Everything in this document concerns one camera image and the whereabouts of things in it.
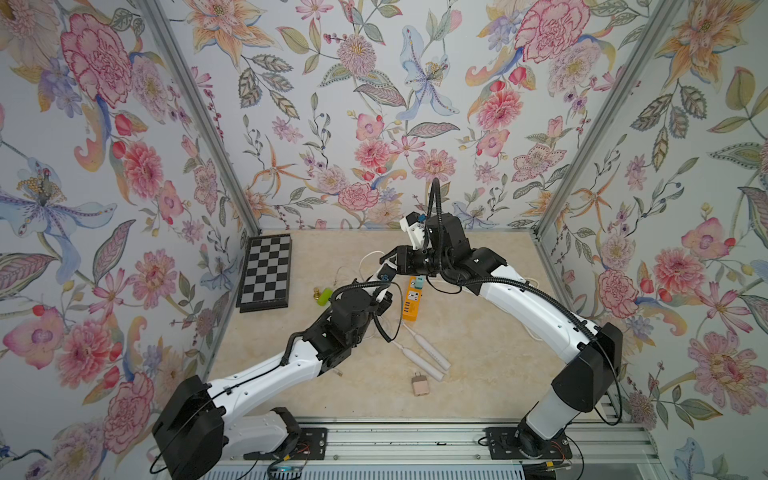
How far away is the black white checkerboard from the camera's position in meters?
1.00

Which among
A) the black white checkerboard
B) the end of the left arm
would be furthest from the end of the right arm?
the black white checkerboard

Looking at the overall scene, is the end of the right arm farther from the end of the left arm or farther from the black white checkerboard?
the black white checkerboard
